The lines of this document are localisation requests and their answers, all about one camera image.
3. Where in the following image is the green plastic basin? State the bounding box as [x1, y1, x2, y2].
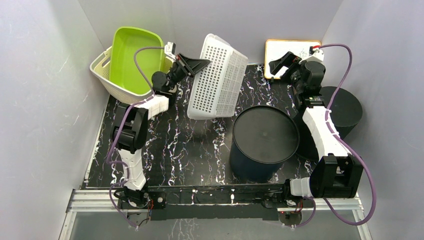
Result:
[109, 26, 165, 95]

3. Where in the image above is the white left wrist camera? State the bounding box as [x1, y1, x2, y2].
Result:
[164, 41, 176, 60]

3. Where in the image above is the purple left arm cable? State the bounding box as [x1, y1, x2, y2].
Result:
[105, 46, 173, 229]

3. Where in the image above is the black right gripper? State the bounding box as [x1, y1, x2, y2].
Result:
[269, 52, 306, 93]

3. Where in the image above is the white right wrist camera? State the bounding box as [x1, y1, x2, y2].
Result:
[305, 45, 324, 63]

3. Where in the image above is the small whiteboard wooden frame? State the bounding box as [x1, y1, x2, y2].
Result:
[264, 39, 323, 80]

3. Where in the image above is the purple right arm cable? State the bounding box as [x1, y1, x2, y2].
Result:
[294, 43, 379, 227]

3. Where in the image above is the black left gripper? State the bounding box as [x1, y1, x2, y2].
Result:
[167, 54, 211, 93]

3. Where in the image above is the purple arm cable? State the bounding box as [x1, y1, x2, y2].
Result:
[294, 43, 379, 227]
[105, 46, 173, 229]

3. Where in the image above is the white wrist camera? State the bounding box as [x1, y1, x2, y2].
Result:
[164, 41, 176, 60]
[305, 45, 324, 63]

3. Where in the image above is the black ribbed bucket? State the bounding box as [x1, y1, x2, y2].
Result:
[293, 88, 363, 161]

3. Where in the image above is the dark blue large bucket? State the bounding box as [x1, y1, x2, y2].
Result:
[229, 105, 300, 183]

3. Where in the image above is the cream perforated storage basket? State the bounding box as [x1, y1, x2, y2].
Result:
[90, 47, 170, 112]

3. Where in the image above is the white perforated strainer basket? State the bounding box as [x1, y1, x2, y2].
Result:
[187, 33, 248, 120]

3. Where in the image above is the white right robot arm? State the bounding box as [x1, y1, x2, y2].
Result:
[268, 51, 364, 207]

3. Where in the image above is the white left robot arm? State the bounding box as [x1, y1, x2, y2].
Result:
[106, 53, 211, 208]

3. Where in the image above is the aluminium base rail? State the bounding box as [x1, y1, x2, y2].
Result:
[59, 190, 372, 240]

